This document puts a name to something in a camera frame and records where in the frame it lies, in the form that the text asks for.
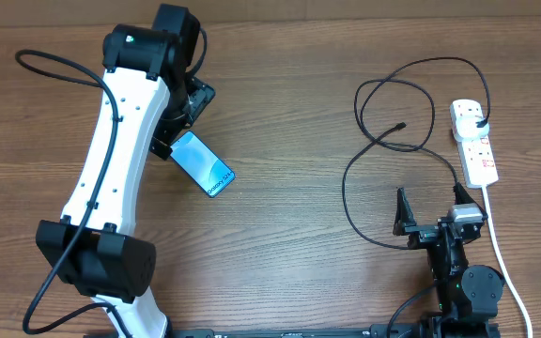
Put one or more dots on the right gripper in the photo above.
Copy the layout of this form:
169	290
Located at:
403	224

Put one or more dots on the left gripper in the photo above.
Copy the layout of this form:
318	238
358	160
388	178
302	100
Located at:
199	95

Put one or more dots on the Samsung Galaxy smartphone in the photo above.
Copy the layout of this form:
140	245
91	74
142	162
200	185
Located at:
205	168

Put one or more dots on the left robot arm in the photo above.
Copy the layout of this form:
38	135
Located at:
150	94

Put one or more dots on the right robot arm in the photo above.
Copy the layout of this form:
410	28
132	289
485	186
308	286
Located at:
468	295

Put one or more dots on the white charger plug adapter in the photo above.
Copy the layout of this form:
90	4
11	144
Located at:
469	128

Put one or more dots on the white power strip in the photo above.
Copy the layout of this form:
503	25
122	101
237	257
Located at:
477	160

